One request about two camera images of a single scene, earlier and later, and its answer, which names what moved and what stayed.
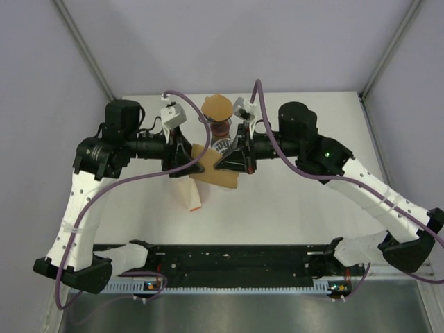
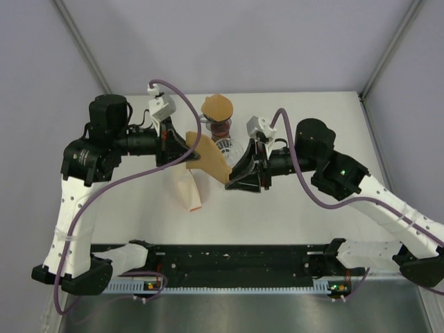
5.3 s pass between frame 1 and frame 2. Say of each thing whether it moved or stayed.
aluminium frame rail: stayed
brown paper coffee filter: stayed
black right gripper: moved
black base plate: stayed
